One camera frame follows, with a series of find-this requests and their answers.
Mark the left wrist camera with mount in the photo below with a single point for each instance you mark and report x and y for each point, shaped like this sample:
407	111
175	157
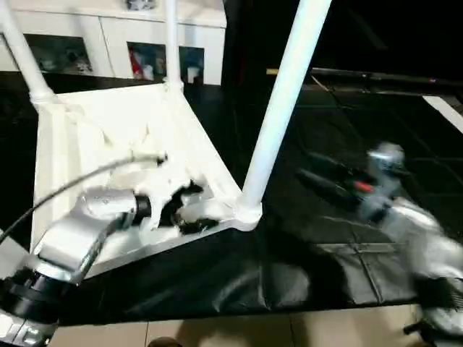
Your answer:
148	181

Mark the white plastic table top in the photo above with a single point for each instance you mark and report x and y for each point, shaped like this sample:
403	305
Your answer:
108	137

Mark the white plastic table leg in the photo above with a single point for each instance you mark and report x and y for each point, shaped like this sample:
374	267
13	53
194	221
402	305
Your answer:
286	94
22	50
172	43

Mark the white board strip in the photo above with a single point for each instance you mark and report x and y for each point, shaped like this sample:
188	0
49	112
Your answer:
445	112

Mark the black flat bar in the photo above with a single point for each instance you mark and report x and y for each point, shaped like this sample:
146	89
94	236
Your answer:
391	76

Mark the small gold label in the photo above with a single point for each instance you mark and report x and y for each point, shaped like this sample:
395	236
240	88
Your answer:
271	71

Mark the red bottle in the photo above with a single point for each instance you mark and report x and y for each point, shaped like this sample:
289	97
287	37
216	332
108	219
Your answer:
136	69

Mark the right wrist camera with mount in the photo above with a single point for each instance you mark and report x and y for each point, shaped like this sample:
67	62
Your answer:
387	170

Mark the white cabinet with glass doors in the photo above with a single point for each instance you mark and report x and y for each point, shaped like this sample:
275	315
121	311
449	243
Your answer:
94	36

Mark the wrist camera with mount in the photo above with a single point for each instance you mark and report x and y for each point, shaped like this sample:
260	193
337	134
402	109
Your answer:
148	181
387	170

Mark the black work mat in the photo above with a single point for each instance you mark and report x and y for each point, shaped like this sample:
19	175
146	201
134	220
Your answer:
325	181

